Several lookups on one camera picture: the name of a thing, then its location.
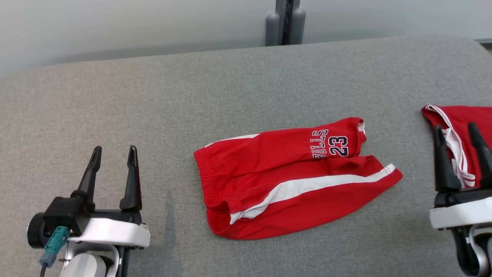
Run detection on red jersey with white trim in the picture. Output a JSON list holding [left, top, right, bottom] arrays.
[[421, 105, 492, 189]]

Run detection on red shorts with white stripe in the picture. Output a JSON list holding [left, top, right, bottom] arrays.
[[193, 117, 403, 240]]

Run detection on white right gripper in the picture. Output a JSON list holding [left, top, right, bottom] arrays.
[[429, 122, 492, 231]]

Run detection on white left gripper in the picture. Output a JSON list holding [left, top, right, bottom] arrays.
[[67, 145, 151, 249]]

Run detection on teal cable connector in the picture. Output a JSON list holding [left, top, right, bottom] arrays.
[[38, 226, 70, 268]]

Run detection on grey partition post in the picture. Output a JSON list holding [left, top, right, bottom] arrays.
[[264, 0, 307, 47]]

